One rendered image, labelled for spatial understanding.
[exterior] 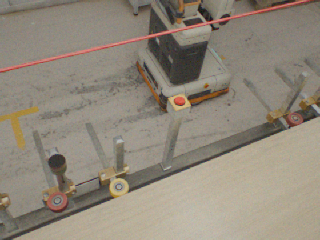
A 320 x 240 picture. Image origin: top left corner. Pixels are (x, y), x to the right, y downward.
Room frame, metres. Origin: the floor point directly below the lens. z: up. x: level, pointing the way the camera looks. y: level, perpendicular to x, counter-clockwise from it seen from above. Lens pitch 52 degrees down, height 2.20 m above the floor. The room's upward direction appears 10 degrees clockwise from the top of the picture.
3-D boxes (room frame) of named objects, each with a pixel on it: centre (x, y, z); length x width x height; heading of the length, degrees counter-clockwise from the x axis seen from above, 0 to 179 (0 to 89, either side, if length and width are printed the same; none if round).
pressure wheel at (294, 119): (1.20, -0.69, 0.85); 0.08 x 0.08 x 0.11
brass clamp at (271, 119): (1.30, -0.65, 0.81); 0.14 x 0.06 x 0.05; 124
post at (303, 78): (1.31, -0.66, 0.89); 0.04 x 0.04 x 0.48; 34
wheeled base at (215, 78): (2.24, -0.10, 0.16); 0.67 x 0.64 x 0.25; 123
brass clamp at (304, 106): (1.43, -0.85, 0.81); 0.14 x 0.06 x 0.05; 124
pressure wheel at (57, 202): (0.53, 0.37, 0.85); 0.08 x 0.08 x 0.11
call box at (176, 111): (0.89, -0.05, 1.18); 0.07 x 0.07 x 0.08; 34
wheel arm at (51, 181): (0.70, 0.48, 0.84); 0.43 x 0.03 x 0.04; 34
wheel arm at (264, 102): (1.36, -0.58, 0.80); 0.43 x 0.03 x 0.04; 34
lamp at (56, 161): (0.57, 0.35, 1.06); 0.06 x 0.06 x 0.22; 34
